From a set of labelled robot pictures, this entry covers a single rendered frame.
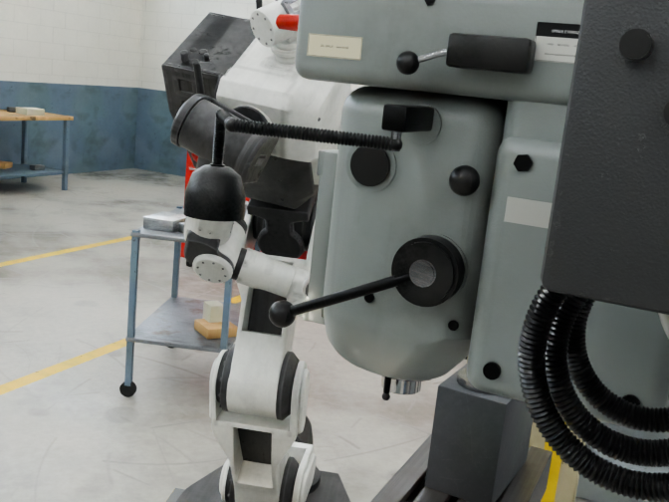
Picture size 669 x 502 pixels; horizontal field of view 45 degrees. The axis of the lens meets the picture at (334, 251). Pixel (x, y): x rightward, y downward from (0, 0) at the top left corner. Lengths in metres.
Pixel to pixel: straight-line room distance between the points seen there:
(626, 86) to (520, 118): 0.29
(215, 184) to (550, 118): 0.39
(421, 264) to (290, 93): 0.68
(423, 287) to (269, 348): 0.89
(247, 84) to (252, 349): 0.55
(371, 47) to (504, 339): 0.31
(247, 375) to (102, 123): 10.46
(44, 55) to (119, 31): 1.49
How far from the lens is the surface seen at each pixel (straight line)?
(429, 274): 0.80
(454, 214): 0.82
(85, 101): 11.72
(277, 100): 1.43
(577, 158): 0.52
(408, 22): 0.81
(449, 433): 1.40
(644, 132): 0.51
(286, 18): 1.11
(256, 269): 1.58
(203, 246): 1.52
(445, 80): 0.80
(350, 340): 0.90
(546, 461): 1.64
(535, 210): 0.78
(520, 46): 0.75
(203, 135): 1.35
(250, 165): 1.34
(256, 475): 1.90
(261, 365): 1.67
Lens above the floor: 1.63
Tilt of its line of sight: 12 degrees down
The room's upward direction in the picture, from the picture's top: 6 degrees clockwise
